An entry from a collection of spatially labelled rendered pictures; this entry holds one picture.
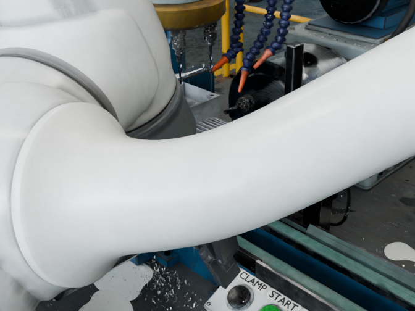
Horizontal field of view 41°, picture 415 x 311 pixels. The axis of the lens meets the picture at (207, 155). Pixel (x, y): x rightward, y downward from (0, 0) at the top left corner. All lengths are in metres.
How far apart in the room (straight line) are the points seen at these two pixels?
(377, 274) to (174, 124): 0.63
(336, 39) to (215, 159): 1.13
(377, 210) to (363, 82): 1.12
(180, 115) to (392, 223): 0.94
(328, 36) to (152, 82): 1.01
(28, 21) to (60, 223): 0.15
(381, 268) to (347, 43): 0.56
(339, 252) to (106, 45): 0.75
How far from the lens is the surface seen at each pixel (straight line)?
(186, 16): 0.95
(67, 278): 0.30
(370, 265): 1.02
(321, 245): 1.05
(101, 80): 0.36
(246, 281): 0.73
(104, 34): 0.37
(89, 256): 0.29
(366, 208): 1.38
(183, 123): 0.46
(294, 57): 1.02
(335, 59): 1.28
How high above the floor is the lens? 1.56
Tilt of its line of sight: 29 degrees down
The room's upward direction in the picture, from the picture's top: 2 degrees counter-clockwise
